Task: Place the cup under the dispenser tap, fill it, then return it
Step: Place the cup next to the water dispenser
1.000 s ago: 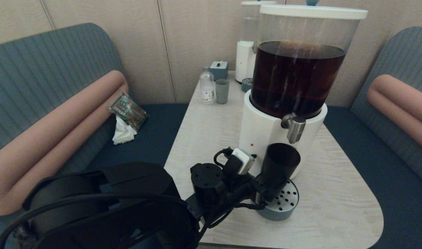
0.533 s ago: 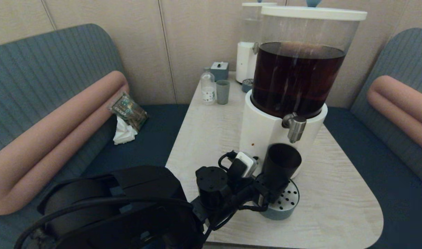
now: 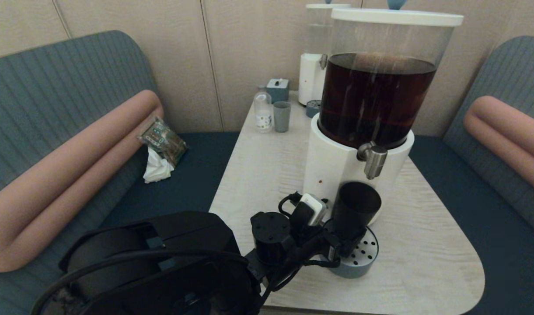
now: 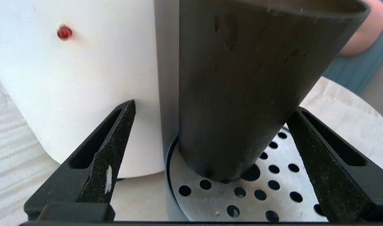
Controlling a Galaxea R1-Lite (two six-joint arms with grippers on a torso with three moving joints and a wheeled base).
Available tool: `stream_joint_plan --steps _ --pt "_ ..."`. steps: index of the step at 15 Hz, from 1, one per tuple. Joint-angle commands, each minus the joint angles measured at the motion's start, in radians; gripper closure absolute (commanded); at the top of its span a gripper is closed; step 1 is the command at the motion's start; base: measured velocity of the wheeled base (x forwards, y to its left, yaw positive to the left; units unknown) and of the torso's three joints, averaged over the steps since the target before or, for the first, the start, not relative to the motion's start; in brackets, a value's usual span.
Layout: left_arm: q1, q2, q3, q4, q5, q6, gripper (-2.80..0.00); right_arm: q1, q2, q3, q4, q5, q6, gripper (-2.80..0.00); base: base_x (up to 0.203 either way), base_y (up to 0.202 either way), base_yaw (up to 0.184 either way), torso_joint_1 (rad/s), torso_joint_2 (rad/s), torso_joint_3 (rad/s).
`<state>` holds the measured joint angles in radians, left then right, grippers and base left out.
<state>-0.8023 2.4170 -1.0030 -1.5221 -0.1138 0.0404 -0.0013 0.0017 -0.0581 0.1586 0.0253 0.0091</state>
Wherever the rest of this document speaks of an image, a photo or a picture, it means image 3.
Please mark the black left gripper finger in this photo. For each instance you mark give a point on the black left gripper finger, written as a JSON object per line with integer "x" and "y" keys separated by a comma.
{"x": 352, "y": 245}
{"x": 325, "y": 201}

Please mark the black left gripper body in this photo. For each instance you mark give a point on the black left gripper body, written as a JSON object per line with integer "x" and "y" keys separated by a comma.
{"x": 312, "y": 245}

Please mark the black plastic cup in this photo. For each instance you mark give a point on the black plastic cup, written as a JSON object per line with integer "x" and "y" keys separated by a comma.
{"x": 356, "y": 210}

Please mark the steel dispenser tap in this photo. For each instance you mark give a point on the steel dispenser tap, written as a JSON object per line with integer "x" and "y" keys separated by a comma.
{"x": 374, "y": 162}

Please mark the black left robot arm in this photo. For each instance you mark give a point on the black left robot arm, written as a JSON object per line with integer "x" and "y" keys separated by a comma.
{"x": 162, "y": 267}

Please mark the grey-blue plastic cup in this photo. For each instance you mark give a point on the grey-blue plastic cup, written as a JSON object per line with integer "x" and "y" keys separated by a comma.
{"x": 282, "y": 117}

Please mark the large blue perforated drip tray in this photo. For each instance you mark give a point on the large blue perforated drip tray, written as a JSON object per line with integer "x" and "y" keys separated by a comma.
{"x": 363, "y": 262}

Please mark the large tea beverage dispenser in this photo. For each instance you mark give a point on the large tea beverage dispenser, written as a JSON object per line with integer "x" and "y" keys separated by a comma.
{"x": 336, "y": 166}

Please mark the small blue drip tray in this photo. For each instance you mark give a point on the small blue drip tray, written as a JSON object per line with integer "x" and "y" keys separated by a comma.
{"x": 312, "y": 108}

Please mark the clear plastic bottle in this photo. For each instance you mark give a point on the clear plastic bottle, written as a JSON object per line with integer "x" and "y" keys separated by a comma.
{"x": 263, "y": 114}

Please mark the blue-grey tissue box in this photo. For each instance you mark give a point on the blue-grey tissue box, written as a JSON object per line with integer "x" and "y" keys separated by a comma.
{"x": 277, "y": 91}

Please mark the small empty beverage dispenser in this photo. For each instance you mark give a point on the small empty beverage dispenser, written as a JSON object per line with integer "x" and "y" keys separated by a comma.
{"x": 310, "y": 78}

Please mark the white crumpled tissue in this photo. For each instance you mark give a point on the white crumpled tissue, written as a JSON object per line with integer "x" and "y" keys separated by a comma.
{"x": 156, "y": 170}

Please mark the green snack packet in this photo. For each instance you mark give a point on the green snack packet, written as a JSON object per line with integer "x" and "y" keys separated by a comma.
{"x": 164, "y": 141}

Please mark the pink cylindrical bolster cushion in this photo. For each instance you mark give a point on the pink cylindrical bolster cushion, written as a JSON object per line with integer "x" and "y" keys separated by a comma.
{"x": 507, "y": 131}
{"x": 74, "y": 175}

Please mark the small white dispenser lid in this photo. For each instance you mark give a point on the small white dispenser lid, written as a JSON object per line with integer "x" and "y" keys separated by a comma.
{"x": 327, "y": 5}

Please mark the white dispenser lid blue knob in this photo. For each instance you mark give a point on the white dispenser lid blue knob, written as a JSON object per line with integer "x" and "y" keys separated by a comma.
{"x": 396, "y": 17}

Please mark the teal upholstered booth sofa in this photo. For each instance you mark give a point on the teal upholstered booth sofa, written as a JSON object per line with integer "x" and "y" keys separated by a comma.
{"x": 52, "y": 87}
{"x": 511, "y": 70}

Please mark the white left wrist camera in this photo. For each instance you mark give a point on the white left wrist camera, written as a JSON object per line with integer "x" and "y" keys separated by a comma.
{"x": 314, "y": 209}

